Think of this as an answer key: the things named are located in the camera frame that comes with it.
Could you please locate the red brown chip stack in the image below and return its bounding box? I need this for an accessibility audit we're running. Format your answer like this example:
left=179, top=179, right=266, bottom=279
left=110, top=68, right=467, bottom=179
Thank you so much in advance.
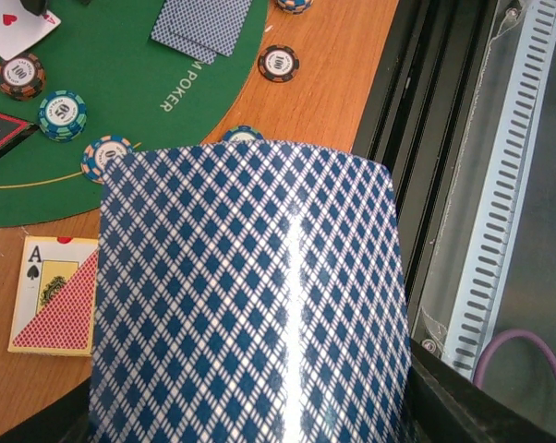
left=258, top=44, right=300, bottom=83

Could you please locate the face up heart card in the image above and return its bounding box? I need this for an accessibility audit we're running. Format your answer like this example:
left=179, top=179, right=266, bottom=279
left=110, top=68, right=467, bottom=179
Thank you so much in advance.
left=0, top=1, right=61, bottom=60

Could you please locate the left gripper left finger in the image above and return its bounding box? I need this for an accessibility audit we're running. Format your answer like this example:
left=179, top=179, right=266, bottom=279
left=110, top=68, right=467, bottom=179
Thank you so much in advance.
left=0, top=382, right=90, bottom=442

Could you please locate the triangular red dealer button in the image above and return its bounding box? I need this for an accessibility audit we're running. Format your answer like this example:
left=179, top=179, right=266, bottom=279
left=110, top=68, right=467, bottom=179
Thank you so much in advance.
left=0, top=113, right=38, bottom=159

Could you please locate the grey card deck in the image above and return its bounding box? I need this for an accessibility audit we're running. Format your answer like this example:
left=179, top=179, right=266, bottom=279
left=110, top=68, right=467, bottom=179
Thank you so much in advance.
left=88, top=140, right=418, bottom=442

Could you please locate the blue backed card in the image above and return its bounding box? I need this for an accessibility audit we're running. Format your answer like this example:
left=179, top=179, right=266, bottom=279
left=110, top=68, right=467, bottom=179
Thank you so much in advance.
left=167, top=0, right=251, bottom=56
left=150, top=1, right=216, bottom=65

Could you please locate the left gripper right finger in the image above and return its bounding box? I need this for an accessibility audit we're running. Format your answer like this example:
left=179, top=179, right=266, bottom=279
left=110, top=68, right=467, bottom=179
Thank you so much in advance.
left=406, top=337, right=556, bottom=442

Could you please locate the red playing card box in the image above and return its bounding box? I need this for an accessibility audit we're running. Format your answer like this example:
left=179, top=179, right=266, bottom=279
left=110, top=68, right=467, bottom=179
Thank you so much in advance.
left=7, top=235, right=99, bottom=357

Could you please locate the green blue chip stack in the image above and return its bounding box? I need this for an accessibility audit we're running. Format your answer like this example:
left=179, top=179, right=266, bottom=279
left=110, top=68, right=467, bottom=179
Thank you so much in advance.
left=223, top=125, right=264, bottom=142

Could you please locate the green blue poker chip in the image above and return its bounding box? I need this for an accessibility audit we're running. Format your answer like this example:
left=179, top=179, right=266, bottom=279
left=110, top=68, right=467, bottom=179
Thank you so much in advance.
left=38, top=90, right=87, bottom=142

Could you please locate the purple white chip stack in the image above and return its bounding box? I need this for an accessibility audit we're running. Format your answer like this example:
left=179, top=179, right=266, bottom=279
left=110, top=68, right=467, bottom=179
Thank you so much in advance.
left=275, top=0, right=313, bottom=15

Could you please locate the round green poker mat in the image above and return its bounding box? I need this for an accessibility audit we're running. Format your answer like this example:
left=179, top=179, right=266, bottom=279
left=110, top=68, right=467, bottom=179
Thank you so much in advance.
left=0, top=1, right=269, bottom=227

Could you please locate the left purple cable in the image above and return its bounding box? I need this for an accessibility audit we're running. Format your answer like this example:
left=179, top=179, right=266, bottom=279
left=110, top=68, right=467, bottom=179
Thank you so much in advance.
left=471, top=328, right=556, bottom=421

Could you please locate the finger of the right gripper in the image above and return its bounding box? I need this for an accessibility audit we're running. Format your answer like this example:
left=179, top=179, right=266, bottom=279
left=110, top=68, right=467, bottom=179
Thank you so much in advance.
left=20, top=0, right=47, bottom=17

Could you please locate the light blue cable duct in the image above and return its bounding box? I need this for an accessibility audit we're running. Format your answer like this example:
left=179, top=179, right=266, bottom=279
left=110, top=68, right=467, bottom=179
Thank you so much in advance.
left=443, top=1, right=556, bottom=379

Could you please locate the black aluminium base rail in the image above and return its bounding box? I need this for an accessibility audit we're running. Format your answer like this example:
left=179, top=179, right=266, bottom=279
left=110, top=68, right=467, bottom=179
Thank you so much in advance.
left=352, top=1, right=496, bottom=318

